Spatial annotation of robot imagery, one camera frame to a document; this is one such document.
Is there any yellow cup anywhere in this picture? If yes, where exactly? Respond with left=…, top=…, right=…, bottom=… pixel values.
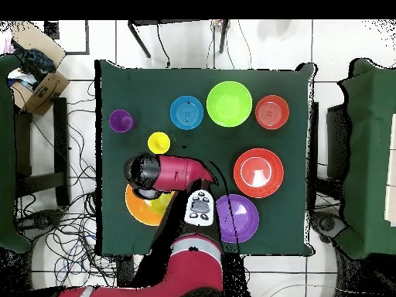
left=147, top=131, right=172, bottom=155

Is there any green cup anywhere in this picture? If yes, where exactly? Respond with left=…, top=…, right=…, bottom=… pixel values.
left=147, top=190, right=176, bottom=216

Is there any large orange bowl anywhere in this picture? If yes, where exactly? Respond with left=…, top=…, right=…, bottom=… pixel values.
left=125, top=183, right=177, bottom=227

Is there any blue bowl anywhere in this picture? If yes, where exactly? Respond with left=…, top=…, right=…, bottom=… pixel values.
left=169, top=94, right=204, bottom=131

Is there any wide red bowl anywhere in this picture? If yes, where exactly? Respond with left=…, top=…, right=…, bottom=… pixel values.
left=233, top=147, right=285, bottom=199

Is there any green bowl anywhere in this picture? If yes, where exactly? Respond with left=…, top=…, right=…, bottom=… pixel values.
left=206, top=80, right=254, bottom=128

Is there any purple bowl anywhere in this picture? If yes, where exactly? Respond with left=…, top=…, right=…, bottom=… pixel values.
left=215, top=193, right=260, bottom=244

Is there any dark green table cloth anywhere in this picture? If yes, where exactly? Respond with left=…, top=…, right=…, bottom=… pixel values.
left=98, top=60, right=315, bottom=256

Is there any small orange bowl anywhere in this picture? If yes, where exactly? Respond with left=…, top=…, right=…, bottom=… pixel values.
left=254, top=94, right=291, bottom=131

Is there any purple cup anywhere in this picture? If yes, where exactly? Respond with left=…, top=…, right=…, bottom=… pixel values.
left=108, top=108, right=136, bottom=134

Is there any black bench stand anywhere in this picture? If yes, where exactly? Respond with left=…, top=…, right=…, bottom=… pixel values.
left=13, top=97, right=71, bottom=207

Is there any black chair base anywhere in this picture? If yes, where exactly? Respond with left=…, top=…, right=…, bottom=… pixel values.
left=18, top=208, right=64, bottom=237
left=310, top=210, right=347, bottom=244

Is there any green covered table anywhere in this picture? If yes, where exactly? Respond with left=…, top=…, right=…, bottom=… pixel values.
left=0, top=53, right=32, bottom=253
left=335, top=58, right=396, bottom=259

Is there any cardboard box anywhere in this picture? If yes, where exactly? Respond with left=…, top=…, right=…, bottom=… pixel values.
left=10, top=21, right=70, bottom=117

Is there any black metal table frame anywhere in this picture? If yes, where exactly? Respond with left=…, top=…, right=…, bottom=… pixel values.
left=127, top=19, right=231, bottom=59

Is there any tangle of black cables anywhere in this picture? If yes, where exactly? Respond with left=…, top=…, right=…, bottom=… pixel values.
left=15, top=80, right=137, bottom=288

